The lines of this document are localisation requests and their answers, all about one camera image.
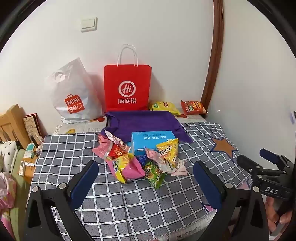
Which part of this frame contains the orange chips bag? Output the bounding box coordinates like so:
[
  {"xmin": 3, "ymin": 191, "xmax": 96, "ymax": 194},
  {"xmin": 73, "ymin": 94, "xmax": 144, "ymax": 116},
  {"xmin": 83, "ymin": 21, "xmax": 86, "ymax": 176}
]
[{"xmin": 180, "ymin": 100, "xmax": 208, "ymax": 115}]

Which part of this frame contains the pink white snack packet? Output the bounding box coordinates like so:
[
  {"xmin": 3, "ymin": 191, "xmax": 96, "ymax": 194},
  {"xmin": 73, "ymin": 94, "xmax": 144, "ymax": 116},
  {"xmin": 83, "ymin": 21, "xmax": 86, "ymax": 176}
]
[{"xmin": 92, "ymin": 128, "xmax": 126, "ymax": 160}]

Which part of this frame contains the white plastic bag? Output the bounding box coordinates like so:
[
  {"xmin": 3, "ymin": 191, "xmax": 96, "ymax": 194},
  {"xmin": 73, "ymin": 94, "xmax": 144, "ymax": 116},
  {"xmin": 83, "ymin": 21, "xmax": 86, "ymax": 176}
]
[{"xmin": 44, "ymin": 57, "xmax": 104, "ymax": 124}]

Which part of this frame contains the yellow chips bag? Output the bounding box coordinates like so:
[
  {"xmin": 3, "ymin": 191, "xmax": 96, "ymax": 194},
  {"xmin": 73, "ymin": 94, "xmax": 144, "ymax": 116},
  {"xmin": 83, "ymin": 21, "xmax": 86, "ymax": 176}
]
[{"xmin": 149, "ymin": 101, "xmax": 181, "ymax": 115}]

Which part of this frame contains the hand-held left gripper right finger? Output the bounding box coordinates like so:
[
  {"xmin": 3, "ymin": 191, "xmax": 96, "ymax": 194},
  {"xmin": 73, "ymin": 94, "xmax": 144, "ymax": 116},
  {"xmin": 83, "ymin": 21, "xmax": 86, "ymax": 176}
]
[{"xmin": 193, "ymin": 160, "xmax": 270, "ymax": 241}]

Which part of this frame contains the brown wooden door frame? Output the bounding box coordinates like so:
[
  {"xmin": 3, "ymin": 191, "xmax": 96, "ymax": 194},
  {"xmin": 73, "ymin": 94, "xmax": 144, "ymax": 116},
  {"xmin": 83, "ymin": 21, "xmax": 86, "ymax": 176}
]
[{"xmin": 201, "ymin": 0, "xmax": 225, "ymax": 114}]

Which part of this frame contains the yellow triangular snack packet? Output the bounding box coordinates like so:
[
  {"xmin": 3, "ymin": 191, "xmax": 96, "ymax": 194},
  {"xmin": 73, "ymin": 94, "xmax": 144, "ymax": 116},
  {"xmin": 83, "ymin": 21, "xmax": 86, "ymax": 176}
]
[{"xmin": 156, "ymin": 138, "xmax": 179, "ymax": 168}]

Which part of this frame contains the white red-print snack packet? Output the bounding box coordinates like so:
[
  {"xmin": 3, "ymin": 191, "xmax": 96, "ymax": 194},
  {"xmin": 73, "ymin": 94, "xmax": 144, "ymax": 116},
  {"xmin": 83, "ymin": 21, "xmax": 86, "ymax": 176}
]
[{"xmin": 144, "ymin": 148, "xmax": 178, "ymax": 174}]

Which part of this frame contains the red snack packet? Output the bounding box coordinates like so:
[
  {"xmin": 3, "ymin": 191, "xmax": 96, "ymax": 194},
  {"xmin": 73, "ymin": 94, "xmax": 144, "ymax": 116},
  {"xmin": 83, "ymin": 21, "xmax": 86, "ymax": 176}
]
[{"xmin": 106, "ymin": 144, "xmax": 130, "ymax": 160}]

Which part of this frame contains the pink cloth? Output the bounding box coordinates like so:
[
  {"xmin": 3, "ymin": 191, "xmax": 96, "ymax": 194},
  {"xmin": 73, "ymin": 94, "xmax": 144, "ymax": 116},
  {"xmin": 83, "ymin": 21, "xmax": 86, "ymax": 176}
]
[{"xmin": 0, "ymin": 171, "xmax": 15, "ymax": 209}]

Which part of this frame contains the white floral cloth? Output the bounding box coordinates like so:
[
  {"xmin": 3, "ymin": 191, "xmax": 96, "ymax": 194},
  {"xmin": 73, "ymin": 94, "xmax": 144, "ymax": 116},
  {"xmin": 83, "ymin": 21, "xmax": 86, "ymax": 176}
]
[{"xmin": 0, "ymin": 140, "xmax": 19, "ymax": 173}]

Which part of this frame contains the pink yellow snack packet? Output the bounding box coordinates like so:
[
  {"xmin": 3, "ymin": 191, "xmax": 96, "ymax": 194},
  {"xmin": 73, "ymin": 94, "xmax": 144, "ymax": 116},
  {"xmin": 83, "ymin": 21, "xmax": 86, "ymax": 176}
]
[{"xmin": 107, "ymin": 153, "xmax": 146, "ymax": 184}]

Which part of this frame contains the green snack packet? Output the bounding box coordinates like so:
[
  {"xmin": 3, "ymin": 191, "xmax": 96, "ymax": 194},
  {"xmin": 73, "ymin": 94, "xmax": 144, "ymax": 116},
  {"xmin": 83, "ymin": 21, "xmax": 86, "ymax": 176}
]
[{"xmin": 143, "ymin": 161, "xmax": 166, "ymax": 189}]

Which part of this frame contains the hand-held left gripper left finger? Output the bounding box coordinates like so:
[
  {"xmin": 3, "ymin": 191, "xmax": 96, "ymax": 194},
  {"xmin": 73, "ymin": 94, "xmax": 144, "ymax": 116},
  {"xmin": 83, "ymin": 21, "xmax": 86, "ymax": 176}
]
[{"xmin": 24, "ymin": 160, "xmax": 99, "ymax": 241}]

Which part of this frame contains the person's right hand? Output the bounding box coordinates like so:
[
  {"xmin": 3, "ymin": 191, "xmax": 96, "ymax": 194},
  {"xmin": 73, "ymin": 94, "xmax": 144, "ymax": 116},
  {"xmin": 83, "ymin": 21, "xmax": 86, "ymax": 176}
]
[{"xmin": 265, "ymin": 198, "xmax": 296, "ymax": 237}]

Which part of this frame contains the purple cloth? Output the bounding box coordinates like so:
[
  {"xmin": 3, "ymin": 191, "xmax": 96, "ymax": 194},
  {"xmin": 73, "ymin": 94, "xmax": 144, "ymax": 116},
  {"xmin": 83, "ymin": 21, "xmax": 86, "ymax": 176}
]
[{"xmin": 103, "ymin": 111, "xmax": 193, "ymax": 144}]

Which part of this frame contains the patterned book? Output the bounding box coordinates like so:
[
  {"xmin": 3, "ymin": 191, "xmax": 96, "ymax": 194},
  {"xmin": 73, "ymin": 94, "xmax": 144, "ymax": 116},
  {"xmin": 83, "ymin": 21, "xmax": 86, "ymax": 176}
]
[{"xmin": 23, "ymin": 113, "xmax": 43, "ymax": 145}]

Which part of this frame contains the blue tissue pack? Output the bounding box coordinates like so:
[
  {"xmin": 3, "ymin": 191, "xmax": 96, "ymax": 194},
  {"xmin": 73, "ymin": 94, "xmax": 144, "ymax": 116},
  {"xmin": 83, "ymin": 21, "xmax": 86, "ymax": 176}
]
[{"xmin": 131, "ymin": 131, "xmax": 175, "ymax": 157}]

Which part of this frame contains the white light switch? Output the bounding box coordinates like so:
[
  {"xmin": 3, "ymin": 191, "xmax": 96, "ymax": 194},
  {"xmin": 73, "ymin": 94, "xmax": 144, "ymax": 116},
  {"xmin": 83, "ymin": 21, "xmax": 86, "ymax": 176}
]
[{"xmin": 80, "ymin": 14, "xmax": 98, "ymax": 32}]

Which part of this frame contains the red paper bag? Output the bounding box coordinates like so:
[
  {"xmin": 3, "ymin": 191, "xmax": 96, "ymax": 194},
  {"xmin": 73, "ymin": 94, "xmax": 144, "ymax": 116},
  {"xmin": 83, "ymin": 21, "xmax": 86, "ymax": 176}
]
[{"xmin": 104, "ymin": 44, "xmax": 152, "ymax": 112}]

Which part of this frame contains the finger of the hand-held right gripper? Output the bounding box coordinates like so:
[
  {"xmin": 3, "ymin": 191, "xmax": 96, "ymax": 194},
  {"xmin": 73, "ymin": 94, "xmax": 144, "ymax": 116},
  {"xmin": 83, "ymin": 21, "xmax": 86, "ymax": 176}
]
[
  {"xmin": 237, "ymin": 155, "xmax": 287, "ymax": 179},
  {"xmin": 260, "ymin": 148, "xmax": 294, "ymax": 173}
]

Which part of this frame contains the green white small box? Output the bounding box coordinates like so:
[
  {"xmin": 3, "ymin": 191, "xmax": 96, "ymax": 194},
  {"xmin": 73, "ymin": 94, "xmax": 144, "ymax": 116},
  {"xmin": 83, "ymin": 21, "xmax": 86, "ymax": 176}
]
[{"xmin": 25, "ymin": 143, "xmax": 37, "ymax": 159}]

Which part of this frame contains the pink sachet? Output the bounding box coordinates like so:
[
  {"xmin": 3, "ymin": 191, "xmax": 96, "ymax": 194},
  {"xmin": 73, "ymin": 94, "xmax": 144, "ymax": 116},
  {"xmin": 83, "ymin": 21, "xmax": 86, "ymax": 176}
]
[{"xmin": 171, "ymin": 160, "xmax": 188, "ymax": 176}]

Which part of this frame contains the wooden headboard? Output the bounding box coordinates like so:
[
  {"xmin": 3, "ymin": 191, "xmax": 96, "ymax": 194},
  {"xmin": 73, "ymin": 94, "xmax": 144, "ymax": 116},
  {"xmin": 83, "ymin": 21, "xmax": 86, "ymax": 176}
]
[{"xmin": 0, "ymin": 104, "xmax": 31, "ymax": 149}]

